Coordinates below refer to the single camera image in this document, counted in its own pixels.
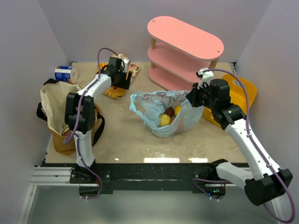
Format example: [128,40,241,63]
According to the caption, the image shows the black table front frame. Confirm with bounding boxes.
[70,163,225,196]

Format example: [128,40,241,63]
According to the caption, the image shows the dark red fruit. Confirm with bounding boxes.
[164,107,174,117]

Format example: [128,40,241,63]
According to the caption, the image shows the twisted orange bread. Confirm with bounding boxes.
[96,63,108,74]

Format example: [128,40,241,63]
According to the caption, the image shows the pink three-tier shelf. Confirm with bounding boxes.
[147,16,224,91]

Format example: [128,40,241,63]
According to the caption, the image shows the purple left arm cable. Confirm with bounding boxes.
[63,48,120,200]

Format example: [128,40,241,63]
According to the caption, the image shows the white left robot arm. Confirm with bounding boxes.
[63,56,132,182]

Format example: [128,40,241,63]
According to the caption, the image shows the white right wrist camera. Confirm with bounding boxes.
[196,68,214,89]

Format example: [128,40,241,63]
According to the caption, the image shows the yellow pear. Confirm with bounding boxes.
[159,114,171,127]

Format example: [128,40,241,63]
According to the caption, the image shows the glazed cruller donut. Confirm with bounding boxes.
[104,86,126,99]

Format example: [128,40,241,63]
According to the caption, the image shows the yellow lemon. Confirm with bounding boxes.
[174,105,182,116]

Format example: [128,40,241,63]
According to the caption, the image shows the blue white carton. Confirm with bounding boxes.
[54,66,78,84]

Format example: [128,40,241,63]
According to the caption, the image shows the yellow plastic basket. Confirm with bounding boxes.
[203,74,257,127]

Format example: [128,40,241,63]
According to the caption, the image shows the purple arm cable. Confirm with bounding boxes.
[63,48,120,200]
[192,69,295,222]

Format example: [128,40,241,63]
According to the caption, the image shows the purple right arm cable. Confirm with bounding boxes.
[192,69,295,222]

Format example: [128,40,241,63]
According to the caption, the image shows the brown paper tote bag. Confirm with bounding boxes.
[36,78,106,156]

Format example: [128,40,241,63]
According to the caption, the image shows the orange frosted cupcake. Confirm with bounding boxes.
[112,54,127,60]

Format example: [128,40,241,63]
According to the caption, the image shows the blue printed plastic bag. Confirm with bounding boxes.
[129,91,204,138]

